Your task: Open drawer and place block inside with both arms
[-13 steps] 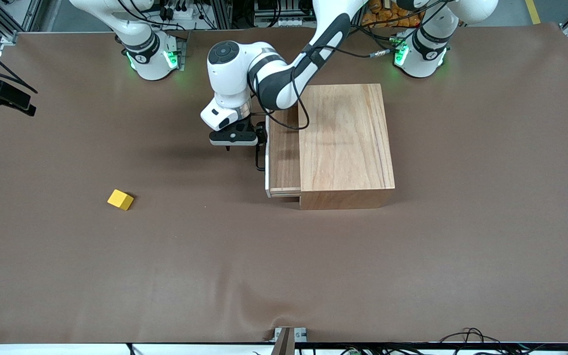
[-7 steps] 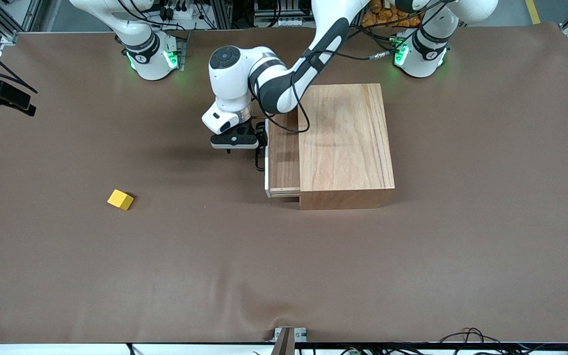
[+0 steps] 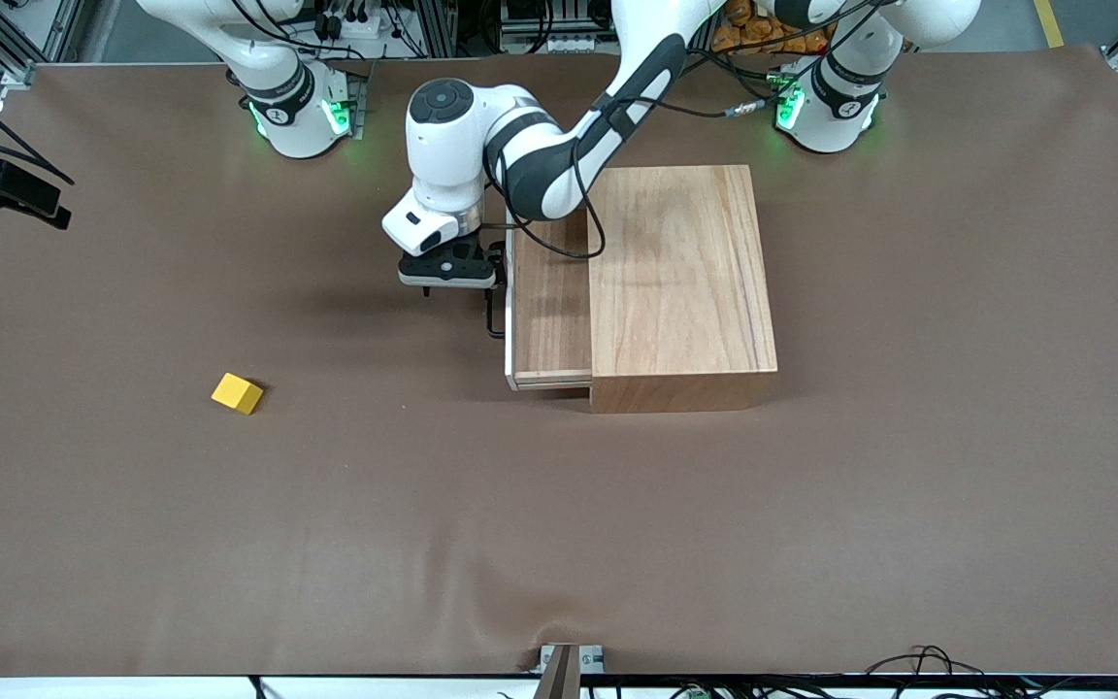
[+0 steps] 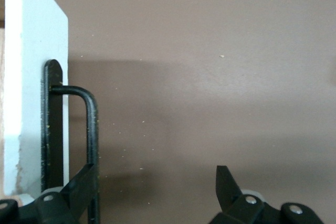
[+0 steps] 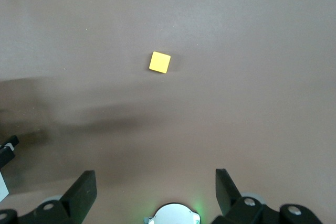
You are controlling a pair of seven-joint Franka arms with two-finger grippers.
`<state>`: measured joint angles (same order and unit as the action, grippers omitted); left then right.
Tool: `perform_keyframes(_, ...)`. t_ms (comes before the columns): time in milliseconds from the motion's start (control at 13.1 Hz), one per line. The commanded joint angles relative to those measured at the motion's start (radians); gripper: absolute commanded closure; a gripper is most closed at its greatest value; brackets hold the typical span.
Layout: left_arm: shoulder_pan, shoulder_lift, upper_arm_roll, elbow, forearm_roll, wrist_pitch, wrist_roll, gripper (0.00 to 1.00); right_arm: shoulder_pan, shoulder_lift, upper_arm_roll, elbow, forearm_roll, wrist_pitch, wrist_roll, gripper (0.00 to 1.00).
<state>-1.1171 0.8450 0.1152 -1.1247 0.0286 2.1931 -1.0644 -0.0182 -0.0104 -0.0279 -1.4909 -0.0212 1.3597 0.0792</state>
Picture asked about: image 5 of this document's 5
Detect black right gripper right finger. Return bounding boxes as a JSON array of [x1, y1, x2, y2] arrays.
[[211, 168, 323, 224]]

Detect white-fronted wooden drawer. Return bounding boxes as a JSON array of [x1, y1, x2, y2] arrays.
[[0, 170, 11, 201]]

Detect brown table cover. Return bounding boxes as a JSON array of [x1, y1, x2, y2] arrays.
[[0, 0, 336, 224]]

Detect yellow wooden block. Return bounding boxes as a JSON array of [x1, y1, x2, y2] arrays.
[[148, 51, 172, 74]]

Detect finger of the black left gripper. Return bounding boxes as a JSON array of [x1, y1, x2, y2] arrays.
[[0, 135, 20, 150], [0, 150, 15, 168]]

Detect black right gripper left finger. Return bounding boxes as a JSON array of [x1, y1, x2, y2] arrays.
[[0, 170, 97, 224]]

